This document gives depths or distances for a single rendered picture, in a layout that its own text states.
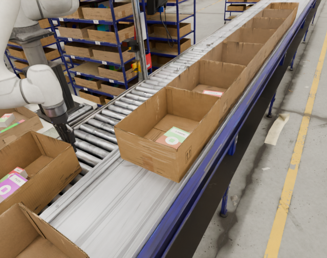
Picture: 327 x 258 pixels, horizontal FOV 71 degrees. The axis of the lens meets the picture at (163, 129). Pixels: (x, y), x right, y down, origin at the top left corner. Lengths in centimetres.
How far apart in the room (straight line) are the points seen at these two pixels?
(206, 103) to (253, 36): 118
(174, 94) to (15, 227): 82
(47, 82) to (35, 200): 48
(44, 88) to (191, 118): 68
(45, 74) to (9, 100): 17
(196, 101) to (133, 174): 46
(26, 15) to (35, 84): 61
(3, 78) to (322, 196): 215
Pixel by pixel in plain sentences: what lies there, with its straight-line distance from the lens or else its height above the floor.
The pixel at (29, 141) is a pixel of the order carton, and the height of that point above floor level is 87.
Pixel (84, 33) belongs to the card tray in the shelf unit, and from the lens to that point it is 275.
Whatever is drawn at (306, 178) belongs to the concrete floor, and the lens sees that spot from 230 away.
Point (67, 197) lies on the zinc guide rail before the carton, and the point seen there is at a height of 89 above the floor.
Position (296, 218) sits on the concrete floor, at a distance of 201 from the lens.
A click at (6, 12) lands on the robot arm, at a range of 102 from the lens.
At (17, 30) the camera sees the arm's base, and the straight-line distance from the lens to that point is 158.
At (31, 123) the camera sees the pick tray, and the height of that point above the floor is 82.
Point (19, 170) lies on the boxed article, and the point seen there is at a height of 80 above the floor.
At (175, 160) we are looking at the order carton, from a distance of 81.
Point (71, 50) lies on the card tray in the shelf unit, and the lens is 299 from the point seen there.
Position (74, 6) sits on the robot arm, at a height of 138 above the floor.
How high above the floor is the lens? 157
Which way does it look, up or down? 37 degrees down
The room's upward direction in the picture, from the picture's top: 6 degrees counter-clockwise
